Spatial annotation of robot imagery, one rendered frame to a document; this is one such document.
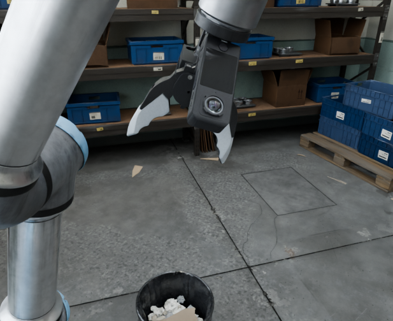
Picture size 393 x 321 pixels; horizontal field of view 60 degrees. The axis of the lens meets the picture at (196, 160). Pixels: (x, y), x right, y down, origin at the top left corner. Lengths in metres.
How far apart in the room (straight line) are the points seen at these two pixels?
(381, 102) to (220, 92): 3.31
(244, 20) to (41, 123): 0.24
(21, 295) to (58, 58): 0.50
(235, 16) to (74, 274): 2.17
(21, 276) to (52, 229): 0.11
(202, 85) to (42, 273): 0.45
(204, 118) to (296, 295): 1.95
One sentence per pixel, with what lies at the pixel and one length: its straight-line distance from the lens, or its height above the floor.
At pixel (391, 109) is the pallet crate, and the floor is 0.67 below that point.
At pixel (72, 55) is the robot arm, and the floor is 1.55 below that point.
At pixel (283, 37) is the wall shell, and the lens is 4.53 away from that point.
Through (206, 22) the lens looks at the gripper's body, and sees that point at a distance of 0.43.
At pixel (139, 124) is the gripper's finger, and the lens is 0.49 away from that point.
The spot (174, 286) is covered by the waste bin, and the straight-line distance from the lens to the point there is 1.75.
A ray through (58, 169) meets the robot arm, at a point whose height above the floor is 1.38.
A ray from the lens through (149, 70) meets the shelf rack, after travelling 3.39.
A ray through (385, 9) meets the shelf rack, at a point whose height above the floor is 1.47.
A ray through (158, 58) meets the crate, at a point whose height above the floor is 1.06.
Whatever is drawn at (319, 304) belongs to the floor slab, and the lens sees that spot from 2.25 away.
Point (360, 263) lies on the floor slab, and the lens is 2.61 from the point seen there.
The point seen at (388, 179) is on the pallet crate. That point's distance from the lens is 3.50.
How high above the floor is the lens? 1.60
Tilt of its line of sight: 26 degrees down
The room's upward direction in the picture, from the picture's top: straight up
